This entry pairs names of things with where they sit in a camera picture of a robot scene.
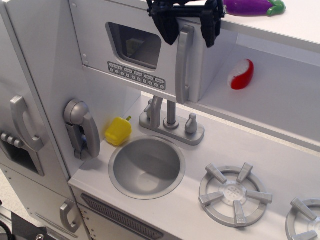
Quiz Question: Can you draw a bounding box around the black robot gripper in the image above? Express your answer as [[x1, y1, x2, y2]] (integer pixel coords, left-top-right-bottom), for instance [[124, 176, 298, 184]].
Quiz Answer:
[[146, 0, 227, 48]]

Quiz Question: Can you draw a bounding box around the grey toy microwave door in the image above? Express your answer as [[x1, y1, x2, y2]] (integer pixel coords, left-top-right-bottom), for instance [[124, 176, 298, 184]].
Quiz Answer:
[[70, 0, 208, 102]]

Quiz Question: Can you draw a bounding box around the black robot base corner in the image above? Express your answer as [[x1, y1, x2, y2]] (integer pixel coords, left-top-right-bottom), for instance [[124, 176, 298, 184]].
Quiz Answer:
[[0, 201, 51, 240]]

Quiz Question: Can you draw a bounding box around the purple toy eggplant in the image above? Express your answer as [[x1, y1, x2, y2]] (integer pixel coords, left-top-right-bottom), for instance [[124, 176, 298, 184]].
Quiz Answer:
[[223, 0, 286, 17]]

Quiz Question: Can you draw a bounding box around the silver toy faucet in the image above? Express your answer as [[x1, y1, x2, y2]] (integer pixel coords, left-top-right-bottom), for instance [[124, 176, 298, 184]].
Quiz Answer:
[[139, 96, 205, 146]]

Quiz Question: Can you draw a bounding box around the yellow toy bell pepper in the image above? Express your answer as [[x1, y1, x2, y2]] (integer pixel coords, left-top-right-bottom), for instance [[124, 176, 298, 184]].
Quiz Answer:
[[104, 116, 132, 146]]

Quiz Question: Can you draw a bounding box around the round silver toy sink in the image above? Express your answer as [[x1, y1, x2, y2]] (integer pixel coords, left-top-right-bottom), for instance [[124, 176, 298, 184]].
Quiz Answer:
[[108, 136, 186, 200]]

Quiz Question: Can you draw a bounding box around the silver left stove burner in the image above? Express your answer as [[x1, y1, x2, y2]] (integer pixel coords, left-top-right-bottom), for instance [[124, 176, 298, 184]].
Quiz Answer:
[[198, 163, 273, 228]]

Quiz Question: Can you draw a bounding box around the silver stove burner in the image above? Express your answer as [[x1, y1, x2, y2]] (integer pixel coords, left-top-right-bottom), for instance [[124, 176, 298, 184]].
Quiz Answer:
[[198, 163, 273, 228], [285, 198, 320, 240]]

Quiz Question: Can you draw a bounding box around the dark grey oven vent panel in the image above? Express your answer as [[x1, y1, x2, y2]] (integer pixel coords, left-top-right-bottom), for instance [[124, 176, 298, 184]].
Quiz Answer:
[[81, 194, 164, 240]]

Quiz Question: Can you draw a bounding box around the grey fridge ice dispenser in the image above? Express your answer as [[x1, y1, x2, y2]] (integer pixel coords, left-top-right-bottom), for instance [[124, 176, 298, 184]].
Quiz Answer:
[[0, 130, 45, 177]]

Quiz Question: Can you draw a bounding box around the silver right stove burner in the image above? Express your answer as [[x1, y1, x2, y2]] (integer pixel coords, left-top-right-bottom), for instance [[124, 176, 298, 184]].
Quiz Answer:
[[285, 198, 320, 240]]

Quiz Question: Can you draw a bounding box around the silver toy wall phone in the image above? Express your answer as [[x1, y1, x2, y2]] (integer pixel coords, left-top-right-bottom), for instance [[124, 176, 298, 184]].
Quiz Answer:
[[63, 98, 101, 161]]

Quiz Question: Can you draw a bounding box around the silver upper fridge handle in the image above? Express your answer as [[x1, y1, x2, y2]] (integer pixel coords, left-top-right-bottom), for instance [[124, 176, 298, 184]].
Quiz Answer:
[[9, 95, 45, 152]]

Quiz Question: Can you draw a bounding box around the silver fridge handle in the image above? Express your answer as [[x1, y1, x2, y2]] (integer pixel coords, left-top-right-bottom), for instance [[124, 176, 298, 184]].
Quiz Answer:
[[59, 200, 81, 234], [9, 95, 45, 152]]

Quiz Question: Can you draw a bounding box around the silver lower fridge handle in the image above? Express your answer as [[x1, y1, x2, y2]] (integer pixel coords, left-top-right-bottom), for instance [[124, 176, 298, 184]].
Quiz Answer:
[[59, 200, 81, 234]]

